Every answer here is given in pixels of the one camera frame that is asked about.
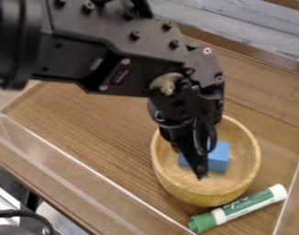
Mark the black metal base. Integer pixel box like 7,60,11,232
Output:
0,209,62,235

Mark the black cable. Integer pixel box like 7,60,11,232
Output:
154,109,219,155

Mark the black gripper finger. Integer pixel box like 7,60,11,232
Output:
159,128,181,153
166,122,210,180

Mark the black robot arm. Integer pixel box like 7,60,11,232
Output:
0,0,226,179

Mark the blue rectangular block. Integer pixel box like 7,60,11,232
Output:
178,141,230,173

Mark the brown wooden bowl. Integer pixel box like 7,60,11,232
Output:
151,115,262,207

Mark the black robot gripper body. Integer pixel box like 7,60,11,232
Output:
149,47,226,135

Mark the clear acrylic tray wall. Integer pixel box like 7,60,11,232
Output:
0,27,299,235

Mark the green white marker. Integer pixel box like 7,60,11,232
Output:
189,184,289,234

